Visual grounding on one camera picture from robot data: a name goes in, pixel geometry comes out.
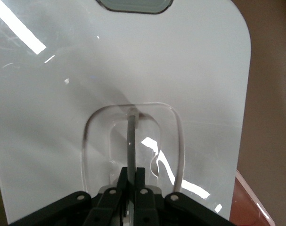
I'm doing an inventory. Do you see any pink plastic box base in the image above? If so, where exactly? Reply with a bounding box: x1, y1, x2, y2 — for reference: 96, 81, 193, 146
229, 168, 277, 226

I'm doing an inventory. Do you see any white plastic box lid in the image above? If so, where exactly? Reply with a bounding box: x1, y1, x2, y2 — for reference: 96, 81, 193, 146
0, 0, 253, 226

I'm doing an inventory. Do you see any grey lid latch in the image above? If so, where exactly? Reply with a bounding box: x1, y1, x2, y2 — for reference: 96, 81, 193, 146
95, 0, 174, 15

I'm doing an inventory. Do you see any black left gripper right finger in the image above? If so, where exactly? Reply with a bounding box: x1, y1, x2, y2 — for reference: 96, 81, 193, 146
134, 167, 230, 226

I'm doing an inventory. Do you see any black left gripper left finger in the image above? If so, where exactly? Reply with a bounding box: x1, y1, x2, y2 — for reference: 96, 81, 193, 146
9, 167, 129, 226

